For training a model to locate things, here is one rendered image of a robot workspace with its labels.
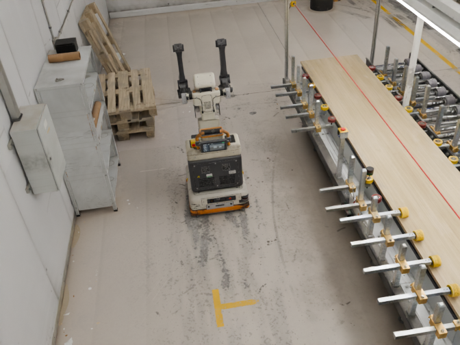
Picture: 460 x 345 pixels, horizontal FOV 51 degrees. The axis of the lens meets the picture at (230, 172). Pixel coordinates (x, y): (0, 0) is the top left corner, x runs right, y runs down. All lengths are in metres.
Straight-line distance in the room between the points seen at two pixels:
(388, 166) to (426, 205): 0.55
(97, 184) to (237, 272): 1.75
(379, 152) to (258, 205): 1.47
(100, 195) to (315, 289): 2.44
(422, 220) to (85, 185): 3.28
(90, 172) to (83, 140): 0.38
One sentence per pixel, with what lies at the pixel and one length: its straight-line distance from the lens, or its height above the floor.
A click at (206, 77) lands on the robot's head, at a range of 4.87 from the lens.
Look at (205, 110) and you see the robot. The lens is 4.90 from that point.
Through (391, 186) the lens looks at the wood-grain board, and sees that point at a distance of 4.21.
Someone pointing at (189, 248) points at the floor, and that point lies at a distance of 4.89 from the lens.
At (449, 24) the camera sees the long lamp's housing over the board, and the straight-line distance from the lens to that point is 3.23.
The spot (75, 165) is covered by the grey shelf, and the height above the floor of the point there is 0.66.
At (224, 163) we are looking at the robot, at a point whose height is 0.61.
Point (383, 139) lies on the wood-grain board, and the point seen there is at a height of 0.90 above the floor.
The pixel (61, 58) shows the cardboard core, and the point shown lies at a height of 1.60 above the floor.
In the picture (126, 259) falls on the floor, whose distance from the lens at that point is 4.94.
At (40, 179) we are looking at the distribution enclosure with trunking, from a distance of 4.16.
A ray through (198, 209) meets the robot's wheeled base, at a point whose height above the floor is 0.14.
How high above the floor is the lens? 3.48
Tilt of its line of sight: 37 degrees down
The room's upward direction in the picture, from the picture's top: 4 degrees counter-clockwise
